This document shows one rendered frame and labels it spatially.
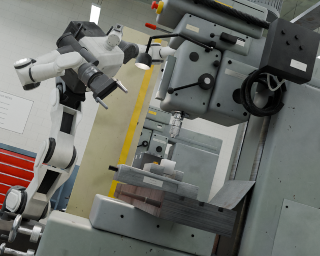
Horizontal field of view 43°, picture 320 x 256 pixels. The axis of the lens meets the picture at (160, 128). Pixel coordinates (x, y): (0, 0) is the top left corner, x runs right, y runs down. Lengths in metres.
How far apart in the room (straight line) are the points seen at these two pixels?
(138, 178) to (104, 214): 0.21
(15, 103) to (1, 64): 1.08
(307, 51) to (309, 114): 0.28
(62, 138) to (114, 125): 1.37
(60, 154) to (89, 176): 1.34
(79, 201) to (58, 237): 1.88
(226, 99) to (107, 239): 0.78
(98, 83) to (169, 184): 0.52
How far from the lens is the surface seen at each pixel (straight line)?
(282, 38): 1.73
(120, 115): 3.58
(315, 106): 1.90
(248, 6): 1.99
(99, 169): 3.53
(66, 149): 2.22
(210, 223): 1.25
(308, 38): 1.79
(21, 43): 11.39
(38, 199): 2.32
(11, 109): 11.02
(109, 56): 2.18
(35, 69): 1.86
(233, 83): 1.87
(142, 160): 2.14
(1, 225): 2.10
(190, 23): 1.87
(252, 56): 1.95
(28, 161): 6.29
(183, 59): 1.84
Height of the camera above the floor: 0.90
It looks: 10 degrees up
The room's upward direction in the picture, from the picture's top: 16 degrees clockwise
